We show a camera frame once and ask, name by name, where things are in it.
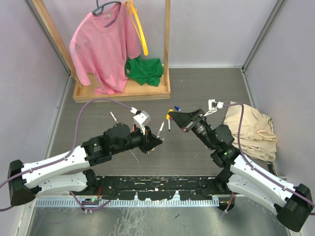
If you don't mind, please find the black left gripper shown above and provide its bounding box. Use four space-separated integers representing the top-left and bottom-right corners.
112 124 162 155

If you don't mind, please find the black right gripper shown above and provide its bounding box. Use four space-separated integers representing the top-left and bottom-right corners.
169 108 216 150

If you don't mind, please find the white marker orange tip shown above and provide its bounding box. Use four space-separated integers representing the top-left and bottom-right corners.
151 121 165 151

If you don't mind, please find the white pen purple end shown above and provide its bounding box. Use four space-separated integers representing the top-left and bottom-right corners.
110 111 119 123

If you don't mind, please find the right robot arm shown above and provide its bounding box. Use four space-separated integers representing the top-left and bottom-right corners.
168 109 315 232

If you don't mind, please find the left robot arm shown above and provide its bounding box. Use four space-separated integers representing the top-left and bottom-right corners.
7 123 162 207

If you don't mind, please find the wooden rack base tray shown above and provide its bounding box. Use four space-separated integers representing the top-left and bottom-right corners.
72 69 171 103

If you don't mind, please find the green cloth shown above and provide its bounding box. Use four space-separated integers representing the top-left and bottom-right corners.
125 57 163 87

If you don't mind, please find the beige cloth bag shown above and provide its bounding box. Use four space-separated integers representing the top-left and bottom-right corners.
223 101 278 162

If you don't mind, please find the pink shirt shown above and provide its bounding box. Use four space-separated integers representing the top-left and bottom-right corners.
69 2 141 94

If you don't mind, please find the yellow hanger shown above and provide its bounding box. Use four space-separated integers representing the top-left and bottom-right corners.
125 0 149 56

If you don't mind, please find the grey clothes hanger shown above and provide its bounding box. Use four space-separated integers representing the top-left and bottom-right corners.
92 1 123 31

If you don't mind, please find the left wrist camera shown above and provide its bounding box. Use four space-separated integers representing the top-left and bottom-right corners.
133 110 151 135

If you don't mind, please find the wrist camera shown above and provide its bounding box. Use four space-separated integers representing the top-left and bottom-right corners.
204 99 224 117
133 110 151 135

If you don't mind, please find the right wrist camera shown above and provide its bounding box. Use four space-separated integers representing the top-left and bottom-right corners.
204 99 224 117

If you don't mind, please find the wooden rack right post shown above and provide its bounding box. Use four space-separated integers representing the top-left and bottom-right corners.
163 0 171 87

